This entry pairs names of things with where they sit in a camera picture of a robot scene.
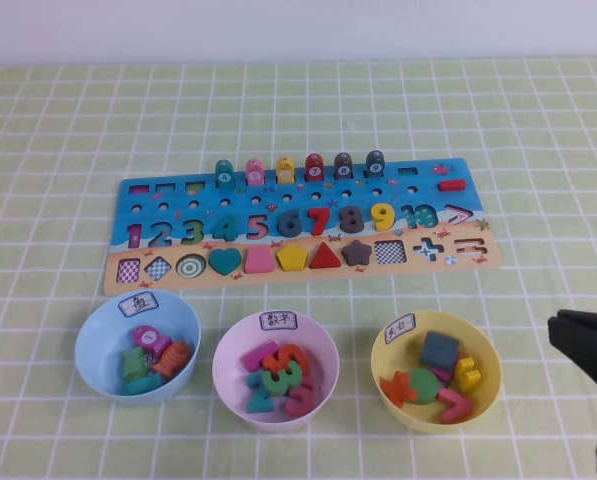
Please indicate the pink greater-than sign piece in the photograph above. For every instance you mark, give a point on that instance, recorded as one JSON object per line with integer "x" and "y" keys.
{"x": 457, "y": 406}

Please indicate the dark purple fish numbered eight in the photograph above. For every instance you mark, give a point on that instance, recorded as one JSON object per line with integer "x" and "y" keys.
{"x": 343, "y": 166}

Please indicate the green wooden fish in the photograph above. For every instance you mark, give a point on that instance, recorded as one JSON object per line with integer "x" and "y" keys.
{"x": 133, "y": 365}

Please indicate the yellow equals sign piece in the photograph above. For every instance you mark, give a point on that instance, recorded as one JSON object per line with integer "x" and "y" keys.
{"x": 465, "y": 375}

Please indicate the pink fish numbered five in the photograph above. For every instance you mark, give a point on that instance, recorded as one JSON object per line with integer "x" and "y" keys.
{"x": 254, "y": 172}

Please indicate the red number seven piece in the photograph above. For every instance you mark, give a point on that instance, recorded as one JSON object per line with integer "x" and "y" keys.
{"x": 320, "y": 215}

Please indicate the pink fish numbered one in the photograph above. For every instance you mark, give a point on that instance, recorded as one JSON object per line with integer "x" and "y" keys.
{"x": 145, "y": 337}

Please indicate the blue square wooden piece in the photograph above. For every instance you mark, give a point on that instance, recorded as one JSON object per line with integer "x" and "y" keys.
{"x": 439, "y": 349}

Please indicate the yellow pentagon piece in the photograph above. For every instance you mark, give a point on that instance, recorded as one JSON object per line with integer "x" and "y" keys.
{"x": 292, "y": 258}

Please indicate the green circle piece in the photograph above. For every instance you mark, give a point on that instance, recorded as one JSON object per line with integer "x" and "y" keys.
{"x": 423, "y": 386}

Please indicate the teal wooden fish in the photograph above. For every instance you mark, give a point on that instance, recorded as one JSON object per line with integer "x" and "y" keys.
{"x": 143, "y": 385}

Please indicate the red fish numbered seven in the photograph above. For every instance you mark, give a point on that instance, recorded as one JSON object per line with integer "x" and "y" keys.
{"x": 314, "y": 167}

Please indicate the magenta number one piece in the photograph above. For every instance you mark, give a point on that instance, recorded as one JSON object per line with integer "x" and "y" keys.
{"x": 255, "y": 357}

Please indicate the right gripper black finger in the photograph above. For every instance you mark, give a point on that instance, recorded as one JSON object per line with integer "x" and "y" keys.
{"x": 593, "y": 320}
{"x": 593, "y": 355}

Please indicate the dark purple star piece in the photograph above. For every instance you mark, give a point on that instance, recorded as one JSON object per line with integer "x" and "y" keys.
{"x": 356, "y": 253}

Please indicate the teal number two piece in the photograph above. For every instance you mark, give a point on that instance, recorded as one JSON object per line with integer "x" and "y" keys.
{"x": 258, "y": 400}

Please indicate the pink plastic bowl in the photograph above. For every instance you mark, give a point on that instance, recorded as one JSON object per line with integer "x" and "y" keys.
{"x": 228, "y": 365}

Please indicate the dark grey fish numbered nine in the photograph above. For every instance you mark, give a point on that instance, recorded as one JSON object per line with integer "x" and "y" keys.
{"x": 375, "y": 165}

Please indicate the pink-red number piece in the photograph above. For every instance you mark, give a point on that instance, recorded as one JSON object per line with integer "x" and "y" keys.
{"x": 300, "y": 400}

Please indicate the light blue plastic bowl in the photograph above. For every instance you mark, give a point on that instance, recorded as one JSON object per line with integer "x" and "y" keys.
{"x": 98, "y": 350}

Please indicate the green number three piece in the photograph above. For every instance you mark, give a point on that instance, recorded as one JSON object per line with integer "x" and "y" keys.
{"x": 280, "y": 382}

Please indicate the yellow number nine piece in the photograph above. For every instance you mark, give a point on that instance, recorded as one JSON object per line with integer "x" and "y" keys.
{"x": 384, "y": 214}

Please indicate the yellow plastic bowl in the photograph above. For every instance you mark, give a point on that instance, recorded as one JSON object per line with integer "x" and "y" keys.
{"x": 488, "y": 380}

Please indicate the red triangle piece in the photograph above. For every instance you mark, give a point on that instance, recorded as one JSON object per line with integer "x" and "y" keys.
{"x": 325, "y": 259}

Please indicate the teal fish numbered four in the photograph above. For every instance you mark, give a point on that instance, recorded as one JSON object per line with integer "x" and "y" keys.
{"x": 225, "y": 174}

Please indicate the teal heart piece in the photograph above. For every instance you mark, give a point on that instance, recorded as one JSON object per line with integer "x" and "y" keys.
{"x": 224, "y": 260}

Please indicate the orange wooden fish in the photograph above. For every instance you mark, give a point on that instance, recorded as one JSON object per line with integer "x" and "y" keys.
{"x": 173, "y": 360}

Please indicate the red minus bar piece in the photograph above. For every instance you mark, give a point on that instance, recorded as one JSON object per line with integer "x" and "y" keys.
{"x": 451, "y": 185}

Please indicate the orange cross sign piece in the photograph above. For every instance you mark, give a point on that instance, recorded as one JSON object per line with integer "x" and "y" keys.
{"x": 398, "y": 389}

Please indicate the teal number four piece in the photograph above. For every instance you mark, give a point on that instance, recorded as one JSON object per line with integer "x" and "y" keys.
{"x": 226, "y": 231}

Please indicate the green checked tablecloth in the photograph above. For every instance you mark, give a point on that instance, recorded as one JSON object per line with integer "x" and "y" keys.
{"x": 298, "y": 110}

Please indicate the yellow fish numbered six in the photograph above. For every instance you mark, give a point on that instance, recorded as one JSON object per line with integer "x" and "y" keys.
{"x": 285, "y": 171}

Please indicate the orange number piece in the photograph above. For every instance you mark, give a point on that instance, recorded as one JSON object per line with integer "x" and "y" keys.
{"x": 295, "y": 355}

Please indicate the pink trapezoid piece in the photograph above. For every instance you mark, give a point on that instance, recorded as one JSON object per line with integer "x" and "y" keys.
{"x": 259, "y": 262}

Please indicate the dark blue number six piece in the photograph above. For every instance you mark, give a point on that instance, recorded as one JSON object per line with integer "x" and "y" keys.
{"x": 289, "y": 227}

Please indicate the pink number five piece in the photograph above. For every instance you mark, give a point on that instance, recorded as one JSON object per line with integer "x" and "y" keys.
{"x": 258, "y": 227}

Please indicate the dark purple number eight piece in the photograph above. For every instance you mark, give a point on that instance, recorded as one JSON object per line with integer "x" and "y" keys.
{"x": 350, "y": 221}

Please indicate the wooden number puzzle board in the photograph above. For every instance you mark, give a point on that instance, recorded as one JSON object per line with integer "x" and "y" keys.
{"x": 303, "y": 200}

